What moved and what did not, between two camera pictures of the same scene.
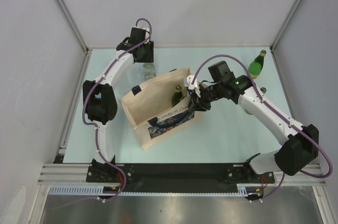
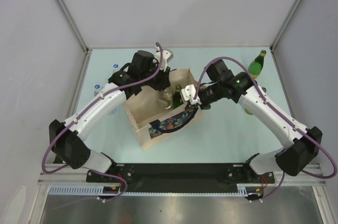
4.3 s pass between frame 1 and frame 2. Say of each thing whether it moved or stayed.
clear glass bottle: moved
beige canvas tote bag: stayed
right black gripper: stayed
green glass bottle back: stayed
